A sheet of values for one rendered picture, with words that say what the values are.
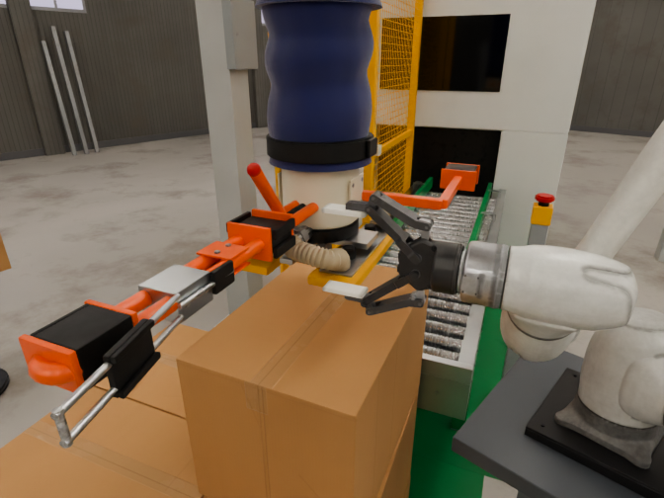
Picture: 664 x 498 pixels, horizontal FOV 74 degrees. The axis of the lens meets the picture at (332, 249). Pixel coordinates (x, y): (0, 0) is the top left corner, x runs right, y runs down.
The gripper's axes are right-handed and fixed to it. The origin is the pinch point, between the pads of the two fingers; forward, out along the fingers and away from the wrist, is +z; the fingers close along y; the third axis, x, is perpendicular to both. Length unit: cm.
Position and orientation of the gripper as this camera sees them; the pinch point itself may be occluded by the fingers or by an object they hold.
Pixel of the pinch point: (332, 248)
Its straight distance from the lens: 70.4
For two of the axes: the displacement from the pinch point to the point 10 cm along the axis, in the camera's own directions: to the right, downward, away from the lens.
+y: 0.0, 9.2, 3.9
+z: -9.2, -1.5, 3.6
